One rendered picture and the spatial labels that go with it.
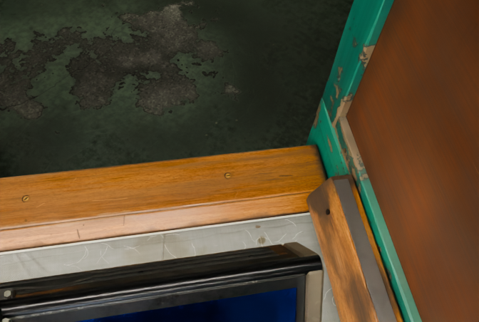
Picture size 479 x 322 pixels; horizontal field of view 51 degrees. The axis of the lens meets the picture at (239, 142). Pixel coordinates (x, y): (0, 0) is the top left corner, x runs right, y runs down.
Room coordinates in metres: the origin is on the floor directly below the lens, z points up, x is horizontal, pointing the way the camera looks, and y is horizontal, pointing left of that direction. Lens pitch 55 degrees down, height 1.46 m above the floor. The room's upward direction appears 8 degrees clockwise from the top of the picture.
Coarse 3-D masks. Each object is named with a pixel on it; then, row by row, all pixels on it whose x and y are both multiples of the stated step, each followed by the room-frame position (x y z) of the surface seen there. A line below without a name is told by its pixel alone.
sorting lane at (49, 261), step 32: (224, 224) 0.34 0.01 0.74; (256, 224) 0.35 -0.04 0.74; (288, 224) 0.36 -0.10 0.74; (0, 256) 0.24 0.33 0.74; (32, 256) 0.25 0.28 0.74; (64, 256) 0.26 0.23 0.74; (96, 256) 0.26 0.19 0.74; (128, 256) 0.27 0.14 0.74; (160, 256) 0.28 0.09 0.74; (320, 256) 0.31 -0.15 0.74
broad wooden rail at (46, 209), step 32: (192, 160) 0.44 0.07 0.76; (224, 160) 0.45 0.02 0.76; (256, 160) 0.45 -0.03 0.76; (288, 160) 0.46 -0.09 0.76; (320, 160) 0.47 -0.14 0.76; (0, 192) 0.33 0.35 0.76; (32, 192) 0.34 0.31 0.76; (64, 192) 0.35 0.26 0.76; (96, 192) 0.35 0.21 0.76; (128, 192) 0.36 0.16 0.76; (160, 192) 0.37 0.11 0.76; (192, 192) 0.38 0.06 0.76; (224, 192) 0.39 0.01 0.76; (256, 192) 0.39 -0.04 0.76; (288, 192) 0.40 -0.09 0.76; (0, 224) 0.28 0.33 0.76; (32, 224) 0.29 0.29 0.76; (64, 224) 0.30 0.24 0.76; (96, 224) 0.31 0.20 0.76; (128, 224) 0.31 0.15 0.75; (160, 224) 0.32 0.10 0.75; (192, 224) 0.33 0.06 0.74
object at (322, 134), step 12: (324, 108) 0.53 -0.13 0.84; (324, 120) 0.51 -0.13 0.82; (312, 132) 0.54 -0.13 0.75; (324, 132) 0.50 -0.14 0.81; (312, 144) 0.53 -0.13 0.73; (324, 144) 0.49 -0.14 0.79; (336, 144) 0.46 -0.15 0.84; (324, 156) 0.48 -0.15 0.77; (336, 156) 0.45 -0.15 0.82; (324, 168) 0.46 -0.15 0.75; (336, 168) 0.43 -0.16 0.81
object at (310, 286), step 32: (192, 256) 0.16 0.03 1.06; (224, 256) 0.15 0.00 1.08; (256, 256) 0.15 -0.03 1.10; (288, 256) 0.15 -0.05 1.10; (0, 288) 0.11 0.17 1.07; (32, 288) 0.11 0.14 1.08; (64, 288) 0.11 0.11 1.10; (96, 288) 0.11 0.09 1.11; (128, 288) 0.11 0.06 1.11; (160, 288) 0.11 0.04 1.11; (192, 288) 0.11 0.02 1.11; (224, 288) 0.12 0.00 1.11; (256, 288) 0.12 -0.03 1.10; (288, 288) 0.13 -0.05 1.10; (320, 288) 0.13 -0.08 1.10; (32, 320) 0.08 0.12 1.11; (64, 320) 0.08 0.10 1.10; (96, 320) 0.09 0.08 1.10; (128, 320) 0.09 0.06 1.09; (160, 320) 0.10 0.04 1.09; (192, 320) 0.10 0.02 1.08; (224, 320) 0.10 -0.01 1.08; (256, 320) 0.11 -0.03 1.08; (288, 320) 0.11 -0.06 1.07; (320, 320) 0.12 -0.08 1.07
